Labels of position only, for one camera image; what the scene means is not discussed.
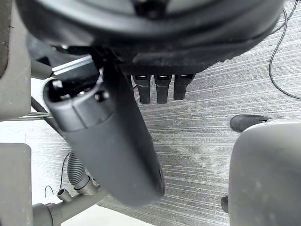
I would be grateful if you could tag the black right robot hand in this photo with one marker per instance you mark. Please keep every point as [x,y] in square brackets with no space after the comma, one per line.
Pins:
[113,146]

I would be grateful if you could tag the grey plastic drain pipe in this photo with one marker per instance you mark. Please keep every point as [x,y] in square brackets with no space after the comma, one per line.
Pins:
[70,204]

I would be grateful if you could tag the grey cabinet panel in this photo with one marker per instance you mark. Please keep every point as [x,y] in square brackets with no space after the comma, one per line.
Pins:
[14,70]
[14,186]

